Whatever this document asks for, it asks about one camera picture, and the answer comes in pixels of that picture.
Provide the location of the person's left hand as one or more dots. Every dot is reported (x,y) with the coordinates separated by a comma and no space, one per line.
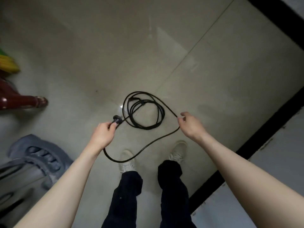
(102,135)

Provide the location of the person's right hand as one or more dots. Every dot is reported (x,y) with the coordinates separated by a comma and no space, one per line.
(192,126)

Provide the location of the grey vacuum cleaner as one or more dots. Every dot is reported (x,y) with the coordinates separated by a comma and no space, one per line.
(42,156)

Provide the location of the person's left forearm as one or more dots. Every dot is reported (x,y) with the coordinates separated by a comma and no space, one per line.
(57,197)

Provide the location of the person's right forearm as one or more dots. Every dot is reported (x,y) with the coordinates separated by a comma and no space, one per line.
(256,182)

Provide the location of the person's black trousers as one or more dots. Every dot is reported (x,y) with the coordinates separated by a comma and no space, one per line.
(173,197)

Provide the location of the tiled floor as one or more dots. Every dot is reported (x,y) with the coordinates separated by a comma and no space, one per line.
(95,54)

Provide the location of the grey shoe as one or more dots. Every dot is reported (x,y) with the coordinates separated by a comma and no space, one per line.
(178,152)
(127,162)

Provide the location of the dark red wooden railing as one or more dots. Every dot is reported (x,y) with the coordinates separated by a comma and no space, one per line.
(14,101)

